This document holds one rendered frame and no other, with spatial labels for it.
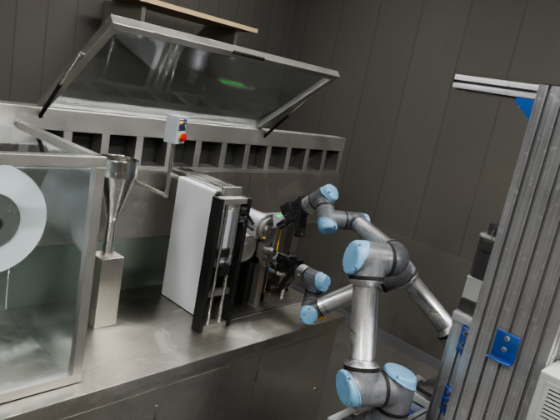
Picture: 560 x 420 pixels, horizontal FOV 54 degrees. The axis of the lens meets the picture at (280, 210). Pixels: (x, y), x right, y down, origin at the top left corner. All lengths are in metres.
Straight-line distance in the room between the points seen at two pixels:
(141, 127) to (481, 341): 1.49
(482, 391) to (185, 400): 1.02
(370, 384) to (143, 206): 1.19
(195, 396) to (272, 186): 1.22
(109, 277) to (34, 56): 2.36
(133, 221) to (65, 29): 2.13
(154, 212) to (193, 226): 0.24
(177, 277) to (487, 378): 1.27
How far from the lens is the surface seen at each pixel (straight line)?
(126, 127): 2.26
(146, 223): 2.42
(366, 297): 1.81
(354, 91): 4.86
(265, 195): 2.85
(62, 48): 4.22
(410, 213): 4.48
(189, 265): 2.30
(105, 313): 2.14
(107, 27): 1.76
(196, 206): 2.24
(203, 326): 2.20
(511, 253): 1.82
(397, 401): 1.91
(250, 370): 2.29
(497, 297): 1.85
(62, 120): 2.14
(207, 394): 2.18
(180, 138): 2.01
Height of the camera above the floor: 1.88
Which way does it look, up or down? 13 degrees down
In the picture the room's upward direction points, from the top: 11 degrees clockwise
